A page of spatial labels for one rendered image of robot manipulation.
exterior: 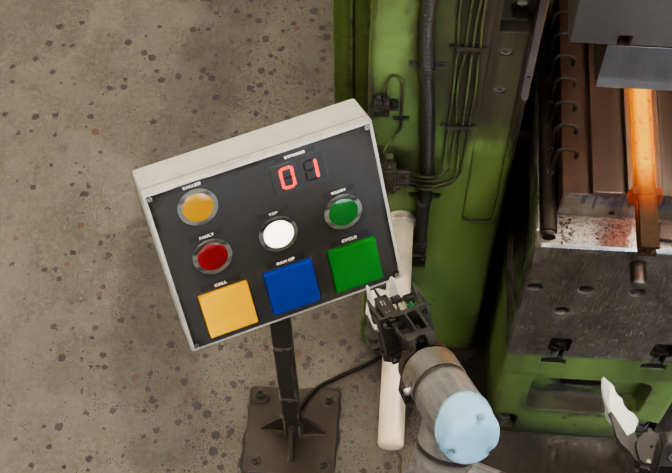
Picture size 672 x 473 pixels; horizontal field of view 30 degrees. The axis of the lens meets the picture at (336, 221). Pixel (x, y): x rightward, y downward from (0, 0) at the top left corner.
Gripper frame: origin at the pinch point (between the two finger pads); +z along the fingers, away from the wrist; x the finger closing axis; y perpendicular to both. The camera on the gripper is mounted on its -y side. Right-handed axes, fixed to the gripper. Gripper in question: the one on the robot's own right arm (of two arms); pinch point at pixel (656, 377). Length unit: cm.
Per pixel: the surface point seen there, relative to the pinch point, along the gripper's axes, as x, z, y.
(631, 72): -8.3, 30.8, -30.6
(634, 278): 0.2, 21.5, 12.1
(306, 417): -55, 26, 99
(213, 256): -64, 11, -9
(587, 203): -8.2, 30.7, 5.0
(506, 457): -10, 20, 100
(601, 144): -6.4, 39.5, 1.2
